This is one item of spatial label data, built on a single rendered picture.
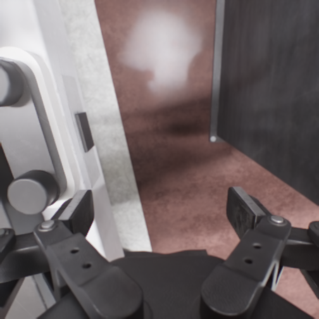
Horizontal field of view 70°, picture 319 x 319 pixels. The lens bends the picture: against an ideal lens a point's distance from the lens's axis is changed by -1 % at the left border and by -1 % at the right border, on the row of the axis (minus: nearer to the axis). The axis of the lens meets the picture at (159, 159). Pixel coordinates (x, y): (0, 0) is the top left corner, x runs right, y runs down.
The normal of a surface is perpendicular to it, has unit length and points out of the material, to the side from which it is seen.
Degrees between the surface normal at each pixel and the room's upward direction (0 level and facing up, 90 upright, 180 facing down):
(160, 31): 0
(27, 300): 0
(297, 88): 90
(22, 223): 90
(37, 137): 0
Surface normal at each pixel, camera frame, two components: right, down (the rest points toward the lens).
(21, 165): 0.03, 0.29
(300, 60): -1.00, 0.01
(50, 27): 0.99, -0.17
